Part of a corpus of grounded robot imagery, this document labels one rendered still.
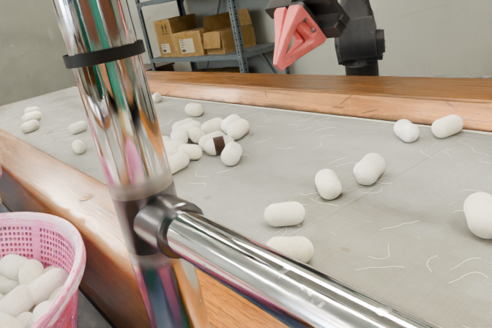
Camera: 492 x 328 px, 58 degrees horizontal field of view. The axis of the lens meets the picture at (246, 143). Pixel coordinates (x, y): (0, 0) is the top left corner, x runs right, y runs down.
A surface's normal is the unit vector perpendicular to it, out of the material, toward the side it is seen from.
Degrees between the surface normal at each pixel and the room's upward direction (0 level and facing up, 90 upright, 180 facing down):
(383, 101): 45
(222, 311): 0
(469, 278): 0
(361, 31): 65
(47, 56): 90
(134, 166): 90
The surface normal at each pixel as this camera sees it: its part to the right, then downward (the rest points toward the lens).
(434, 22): -0.71, 0.34
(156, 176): 0.74, 0.08
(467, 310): -0.18, -0.93
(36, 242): -0.50, 0.05
